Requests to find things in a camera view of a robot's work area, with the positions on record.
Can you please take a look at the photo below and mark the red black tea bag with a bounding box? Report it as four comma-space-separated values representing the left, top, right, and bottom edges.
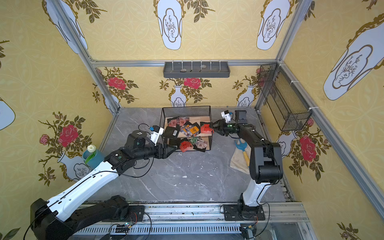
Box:
200, 122, 214, 134

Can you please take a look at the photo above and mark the orange label tea bag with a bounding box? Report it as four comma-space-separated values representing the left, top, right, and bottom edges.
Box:
180, 124, 200, 137

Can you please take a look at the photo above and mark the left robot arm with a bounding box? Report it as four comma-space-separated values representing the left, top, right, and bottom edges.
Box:
29, 130, 177, 240

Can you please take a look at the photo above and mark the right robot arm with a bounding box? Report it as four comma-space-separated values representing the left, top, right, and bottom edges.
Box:
212, 110, 284, 208

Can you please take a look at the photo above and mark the black packet upper shelf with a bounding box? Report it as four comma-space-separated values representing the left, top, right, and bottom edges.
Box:
162, 126, 180, 139

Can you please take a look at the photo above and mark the red tea bag lower shelf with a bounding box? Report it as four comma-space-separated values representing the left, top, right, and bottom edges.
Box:
180, 140, 194, 153

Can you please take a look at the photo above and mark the floral tea bag lower shelf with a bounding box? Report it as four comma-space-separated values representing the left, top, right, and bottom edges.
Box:
194, 139, 209, 152

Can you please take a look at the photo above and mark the green tea bag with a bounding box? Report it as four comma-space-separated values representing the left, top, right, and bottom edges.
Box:
189, 137, 199, 145

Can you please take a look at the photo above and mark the pink label tea bag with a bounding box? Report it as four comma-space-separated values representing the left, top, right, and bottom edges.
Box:
167, 117, 190, 128

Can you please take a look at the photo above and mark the large black barcode packet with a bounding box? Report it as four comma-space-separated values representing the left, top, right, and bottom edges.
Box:
168, 138, 182, 149

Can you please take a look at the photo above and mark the blue yellow garden fork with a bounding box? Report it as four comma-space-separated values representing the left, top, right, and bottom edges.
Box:
235, 140, 250, 167

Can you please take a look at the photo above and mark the white work glove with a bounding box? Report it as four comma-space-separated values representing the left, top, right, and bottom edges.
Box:
230, 139, 251, 175

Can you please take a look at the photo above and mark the teal vase with flower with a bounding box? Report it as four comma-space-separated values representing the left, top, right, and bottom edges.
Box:
82, 145, 105, 170

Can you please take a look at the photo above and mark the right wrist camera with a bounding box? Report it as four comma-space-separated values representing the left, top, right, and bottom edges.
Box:
221, 110, 233, 123

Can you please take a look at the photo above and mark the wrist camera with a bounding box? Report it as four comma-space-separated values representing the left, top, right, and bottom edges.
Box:
221, 110, 233, 123
149, 125, 164, 145

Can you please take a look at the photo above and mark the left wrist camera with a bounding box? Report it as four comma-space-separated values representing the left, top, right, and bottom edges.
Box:
149, 125, 164, 145

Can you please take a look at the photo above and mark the black wire mesh shelf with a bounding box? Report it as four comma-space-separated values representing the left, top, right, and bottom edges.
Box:
160, 106, 213, 152

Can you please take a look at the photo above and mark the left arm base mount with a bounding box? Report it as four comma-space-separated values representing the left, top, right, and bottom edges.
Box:
112, 205, 145, 223

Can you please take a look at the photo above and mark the black wall mesh basket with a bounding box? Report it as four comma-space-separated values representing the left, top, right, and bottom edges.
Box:
260, 63, 312, 132

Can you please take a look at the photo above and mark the grey wall tray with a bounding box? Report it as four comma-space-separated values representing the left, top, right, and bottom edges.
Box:
163, 61, 231, 78

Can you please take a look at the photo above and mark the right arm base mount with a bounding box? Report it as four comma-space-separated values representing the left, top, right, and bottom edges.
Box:
221, 205, 266, 222

